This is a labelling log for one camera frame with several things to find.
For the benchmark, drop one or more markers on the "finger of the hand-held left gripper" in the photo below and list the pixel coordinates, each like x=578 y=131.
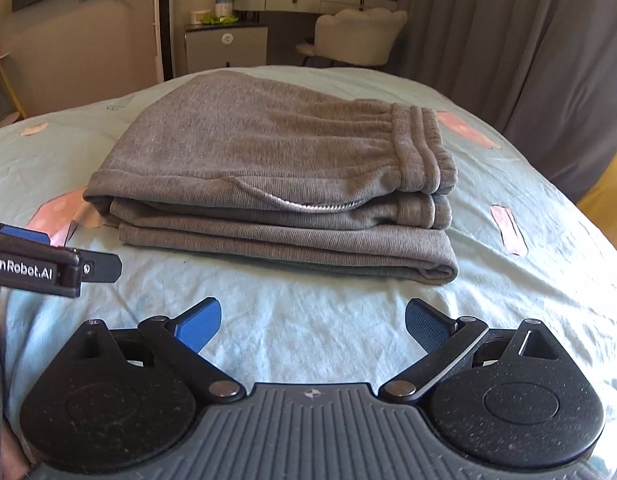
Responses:
x=102 y=268
x=23 y=235

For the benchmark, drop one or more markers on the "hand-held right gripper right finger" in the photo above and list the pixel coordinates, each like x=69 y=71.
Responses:
x=428 y=327

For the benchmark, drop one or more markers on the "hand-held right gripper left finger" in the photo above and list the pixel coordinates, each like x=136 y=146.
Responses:
x=201 y=324

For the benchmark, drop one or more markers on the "grey pants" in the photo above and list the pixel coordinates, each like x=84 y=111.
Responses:
x=268 y=150

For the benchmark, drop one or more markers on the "light blue printed bed sheet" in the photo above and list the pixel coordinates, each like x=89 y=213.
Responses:
x=513 y=270

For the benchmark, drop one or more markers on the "white tower fan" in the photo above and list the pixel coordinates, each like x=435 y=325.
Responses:
x=161 y=20

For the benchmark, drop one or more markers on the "grey cabinet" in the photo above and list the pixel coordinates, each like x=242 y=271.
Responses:
x=238 y=52

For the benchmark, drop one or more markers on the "small white box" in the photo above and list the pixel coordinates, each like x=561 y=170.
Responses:
x=201 y=15

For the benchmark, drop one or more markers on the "green item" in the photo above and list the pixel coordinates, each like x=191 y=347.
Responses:
x=219 y=19

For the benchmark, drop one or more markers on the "grey curtain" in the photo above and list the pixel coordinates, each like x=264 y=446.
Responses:
x=488 y=50

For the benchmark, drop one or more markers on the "blue white box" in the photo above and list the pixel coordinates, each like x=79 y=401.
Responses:
x=225 y=2

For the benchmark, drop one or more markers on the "white upholstered chair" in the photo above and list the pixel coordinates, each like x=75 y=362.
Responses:
x=358 y=35

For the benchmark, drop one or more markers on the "yellow frame shelf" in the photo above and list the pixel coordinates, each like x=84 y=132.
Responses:
x=11 y=85

